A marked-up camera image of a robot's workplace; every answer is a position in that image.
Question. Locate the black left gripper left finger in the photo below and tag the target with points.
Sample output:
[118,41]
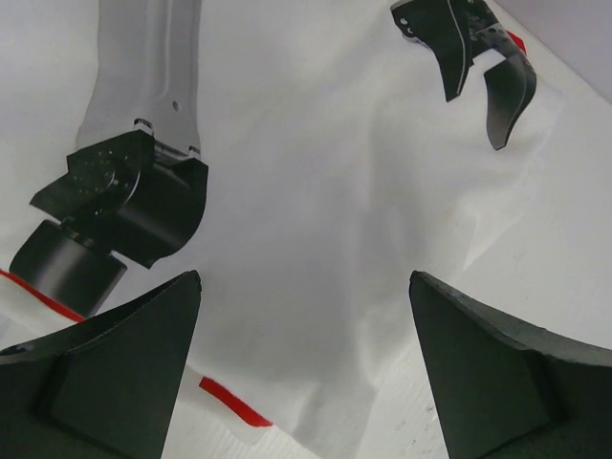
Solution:
[105,387]

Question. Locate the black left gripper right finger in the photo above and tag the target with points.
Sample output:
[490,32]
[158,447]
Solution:
[505,388]

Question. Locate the red white folded shirt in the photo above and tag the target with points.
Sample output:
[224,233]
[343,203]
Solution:
[23,304]

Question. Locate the white black patterned folded shirt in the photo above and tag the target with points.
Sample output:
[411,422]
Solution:
[336,169]

